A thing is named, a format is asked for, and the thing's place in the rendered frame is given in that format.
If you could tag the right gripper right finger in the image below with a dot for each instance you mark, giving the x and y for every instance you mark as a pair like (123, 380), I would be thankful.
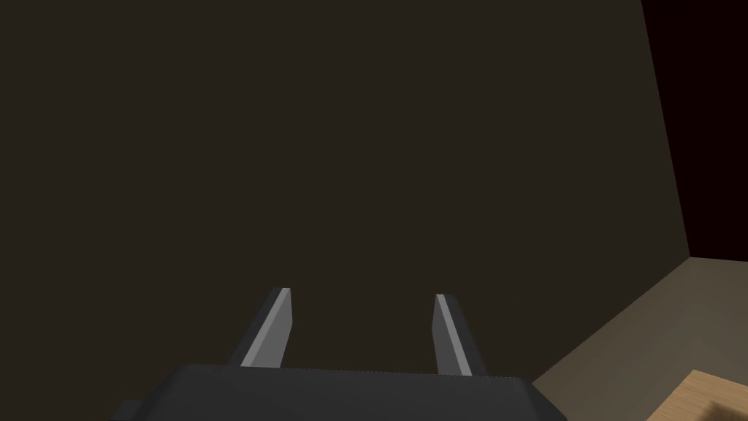
(454, 345)

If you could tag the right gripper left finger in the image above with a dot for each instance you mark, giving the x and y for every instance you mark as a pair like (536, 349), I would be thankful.
(269, 339)

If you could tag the light wooden table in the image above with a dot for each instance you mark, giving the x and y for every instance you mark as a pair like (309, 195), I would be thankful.
(701, 397)

